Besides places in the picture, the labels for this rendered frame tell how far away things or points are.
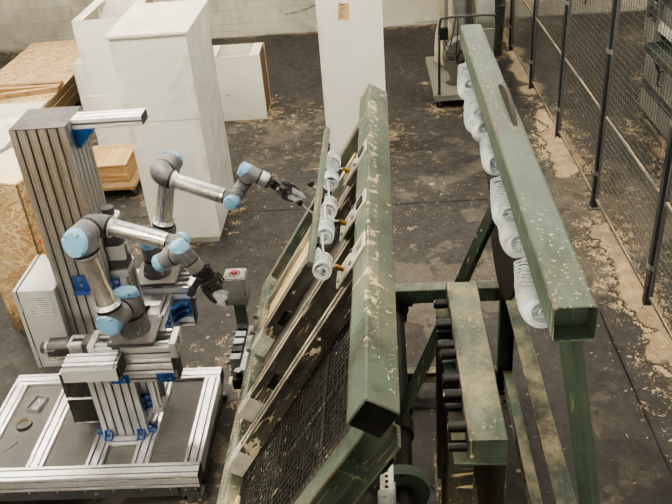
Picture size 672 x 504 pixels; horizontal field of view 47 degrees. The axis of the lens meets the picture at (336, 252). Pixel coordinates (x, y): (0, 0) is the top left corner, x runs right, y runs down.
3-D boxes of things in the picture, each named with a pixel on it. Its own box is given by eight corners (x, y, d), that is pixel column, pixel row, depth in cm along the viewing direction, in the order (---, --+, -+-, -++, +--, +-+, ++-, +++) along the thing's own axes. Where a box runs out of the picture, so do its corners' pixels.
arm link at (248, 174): (237, 170, 391) (244, 157, 386) (257, 179, 393) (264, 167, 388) (234, 178, 384) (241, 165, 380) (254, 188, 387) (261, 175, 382)
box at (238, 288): (230, 294, 444) (225, 268, 434) (250, 293, 443) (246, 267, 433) (226, 306, 433) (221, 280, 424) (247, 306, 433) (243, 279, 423)
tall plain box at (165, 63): (174, 196, 720) (134, 3, 629) (238, 193, 717) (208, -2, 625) (152, 247, 644) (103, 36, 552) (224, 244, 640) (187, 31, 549)
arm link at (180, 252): (170, 240, 326) (185, 233, 322) (186, 259, 330) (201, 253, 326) (163, 251, 320) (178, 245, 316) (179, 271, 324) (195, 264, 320)
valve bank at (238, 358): (237, 346, 431) (231, 311, 419) (263, 346, 430) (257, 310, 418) (223, 410, 389) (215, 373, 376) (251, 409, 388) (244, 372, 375)
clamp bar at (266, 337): (266, 346, 379) (220, 327, 374) (388, 150, 322) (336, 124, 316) (263, 360, 370) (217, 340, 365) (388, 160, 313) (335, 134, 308)
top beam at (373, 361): (377, 109, 382) (359, 100, 380) (387, 92, 377) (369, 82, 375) (380, 440, 195) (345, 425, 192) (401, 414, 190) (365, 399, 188)
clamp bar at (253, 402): (254, 409, 342) (204, 388, 337) (390, 200, 285) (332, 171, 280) (251, 425, 334) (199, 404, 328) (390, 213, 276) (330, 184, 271)
